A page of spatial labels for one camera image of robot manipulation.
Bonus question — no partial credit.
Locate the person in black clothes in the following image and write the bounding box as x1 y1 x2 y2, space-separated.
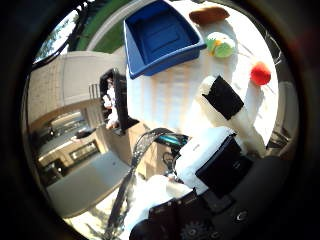
73 128 98 140

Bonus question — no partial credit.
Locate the blue plastic container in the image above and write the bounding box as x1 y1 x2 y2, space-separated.
123 0 208 80

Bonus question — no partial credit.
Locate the red ball toy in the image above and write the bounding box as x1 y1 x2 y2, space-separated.
249 61 272 87

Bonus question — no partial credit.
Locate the black webbing strap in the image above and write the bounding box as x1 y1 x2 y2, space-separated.
102 127 175 240

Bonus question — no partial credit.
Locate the brown plush toy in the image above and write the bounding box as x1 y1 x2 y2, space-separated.
188 6 231 26

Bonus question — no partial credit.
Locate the green crochet plush toy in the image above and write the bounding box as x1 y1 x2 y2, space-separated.
205 31 237 59

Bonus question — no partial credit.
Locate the black hanging cable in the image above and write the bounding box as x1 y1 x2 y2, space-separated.
32 4 89 69

